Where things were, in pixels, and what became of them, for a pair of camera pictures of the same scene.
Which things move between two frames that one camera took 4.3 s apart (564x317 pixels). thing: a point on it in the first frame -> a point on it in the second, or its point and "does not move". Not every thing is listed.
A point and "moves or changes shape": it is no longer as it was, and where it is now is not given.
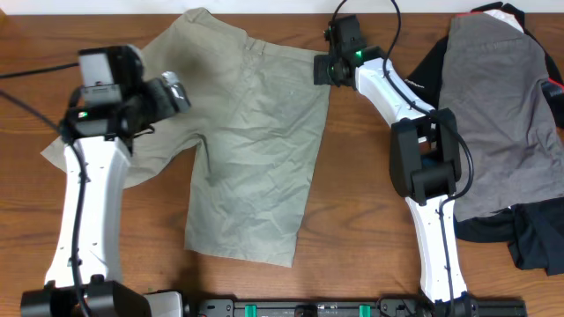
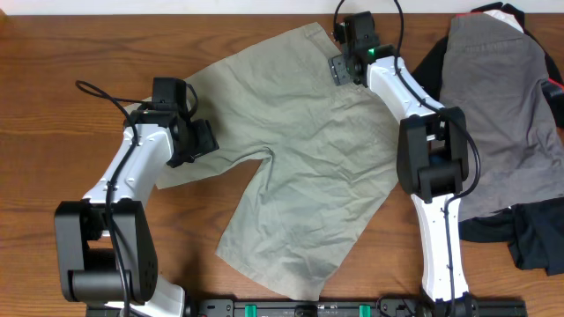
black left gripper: [166, 106] -> [208, 142]
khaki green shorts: [260, 117] moves or changes shape
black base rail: [189, 305] does not move
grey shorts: [495, 84] does not move
